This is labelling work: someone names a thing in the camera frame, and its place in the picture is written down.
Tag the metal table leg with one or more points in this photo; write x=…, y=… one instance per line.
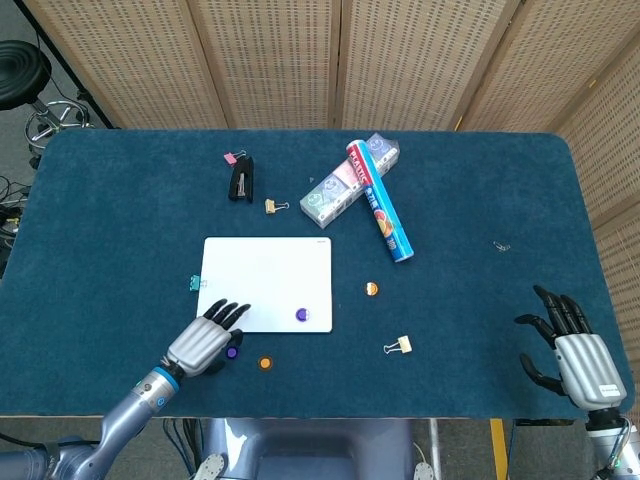
x=435, y=445

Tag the black metal pole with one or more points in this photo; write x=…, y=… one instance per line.
x=66, y=65

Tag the red blue foil box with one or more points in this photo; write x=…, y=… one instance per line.
x=382, y=210

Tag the small yellow binder clip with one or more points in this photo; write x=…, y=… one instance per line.
x=270, y=206

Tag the pink binder clip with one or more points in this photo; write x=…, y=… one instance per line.
x=230, y=158

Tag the grey-blue robot torso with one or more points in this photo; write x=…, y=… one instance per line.
x=310, y=450

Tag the dark blue table carpet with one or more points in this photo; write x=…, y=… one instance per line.
x=475, y=325

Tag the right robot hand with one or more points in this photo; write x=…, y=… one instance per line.
x=587, y=367

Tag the wooden folding screen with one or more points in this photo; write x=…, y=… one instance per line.
x=275, y=60

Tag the black stapler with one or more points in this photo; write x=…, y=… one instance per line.
x=242, y=182

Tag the teal binder clip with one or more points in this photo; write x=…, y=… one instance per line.
x=194, y=283

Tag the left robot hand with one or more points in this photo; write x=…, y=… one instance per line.
x=197, y=345

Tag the white rectangular board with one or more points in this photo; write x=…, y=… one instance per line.
x=265, y=280

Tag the black round stool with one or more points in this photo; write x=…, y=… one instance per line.
x=20, y=75

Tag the large yellow binder clip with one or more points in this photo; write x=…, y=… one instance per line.
x=405, y=345

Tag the orange round magnet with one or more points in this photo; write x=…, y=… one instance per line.
x=371, y=288
x=264, y=363

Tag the metal paper clip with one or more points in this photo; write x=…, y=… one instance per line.
x=501, y=246

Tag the purple round magnet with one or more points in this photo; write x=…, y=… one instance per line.
x=231, y=353
x=302, y=314

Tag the tissue multipack in clear wrap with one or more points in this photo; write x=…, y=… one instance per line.
x=325, y=197

